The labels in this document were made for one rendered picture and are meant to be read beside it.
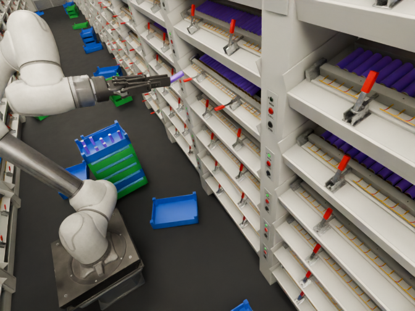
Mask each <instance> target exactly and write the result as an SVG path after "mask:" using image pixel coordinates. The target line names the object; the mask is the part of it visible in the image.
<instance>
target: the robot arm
mask: <svg viewBox="0 0 415 311"><path fill-rule="evenodd" d="M6 27H7V30H6V31H5V34H4V37H3V39H2V41H1V42H0V103H1V100H2V97H3V95H4V92H5V94H6V98H7V101H8V103H9V106H10V108H11V109H12V110H13V111H14V112H15V113H16V114H19V115H22V116H26V117H39V116H48V115H57V114H62V113H65V112H68V111H70V110H72V109H77V108H82V107H89V106H95V104H96V103H95V101H97V102H106V101H109V100H110V96H118V95H120V96H121V98H122V99H125V98H126V97H129V96H134V95H137V94H143V93H148V92H151V89H152V88H161V87H166V86H170V77H168V74H163V75H155V76H150V77H147V76H146V74H144V76H143V75H130V76H112V79H111V80H107V81H106V79H105V77H104V76H98V77H91V79H89V76H88V75H82V76H75V77H65V76H64V74H63V71H62V69H61V63H60V56H59V51H58V48H57V44H56V41H55V39H54V36H53V34H52V31H51V29H50V28H49V26H48V24H47V23H46V22H45V21H44V19H42V18H41V17H40V16H39V15H37V14H36V13H34V12H31V11H28V10H17V11H15V12H13V13H11V15H10V16H9V18H8V20H7V24H6ZM16 71H18V72H20V77H21V80H17V81H14V82H12V83H11V84H10V85H8V86H7V84H8V82H9V80H10V78H11V76H12V75H13V74H14V73H15V72H16ZM68 78H69V79H68ZM76 107H77V108H76ZM0 157H1V158H3V159H4V160H6V161H8V162H10V163H11V164H13V165H15V166H16V167H18V168H19V169H21V170H23V171H25V172H27V173H28V174H30V175H31V176H33V177H35V178H36V179H38V180H40V181H42V182H43V183H45V184H46V185H48V186H50V187H52V188H53V189H55V190H56V191H59V192H60V193H62V194H63V195H65V196H67V197H68V198H69V202H70V205H71V206H72V207H73V208H74V209H75V210H76V212H77V213H74V214H72V215H69V216H68V217H67V218H66V219H65V220H64V221H63V222H62V223H61V225H60V228H59V238H60V240H61V243H62V245H63V247H64V248H65V249H66V251H67V252H68V253H69V254H70V255H71V256H72V257H73V258H74V259H76V260H77V261H79V262H80V269H81V274H80V276H81V278H82V279H86V278H87V277H89V276H90V275H91V274H92V273H94V272H97V274H98V276H103V275H104V267H105V266H106V265H108V264H110V263H112V262H115V261H117V260H118V259H119V256H118V255H117V254H116V251H115V248H114V245H113V242H112V238H111V237H112V234H111V232H107V224H108V223H109V220H110V219H111V217H112V214H113V212H114V209H115V205H116V203H117V188H116V187H115V186H114V185H113V184H112V183H111V182H110V181H107V180H96V181H93V180H83V181H82V180H81V179H79V178H78V177H76V176H75V175H73V174H71V173H70V172H68V171H67V170H66V169H64V168H62V167H61V166H60V165H58V164H56V163H55V162H53V161H52V160H50V159H49V158H47V157H46V156H44V155H42V154H41V153H39V152H38V151H36V150H35V149H33V148H32V147H30V146H29V145H27V144H25V143H24V142H23V141H21V140H19V139H18V138H16V137H15V136H13V135H12V134H10V133H9V129H8V127H7V126H6V125H5V124H4V122H3V117H2V113H1V111H0Z"/></svg>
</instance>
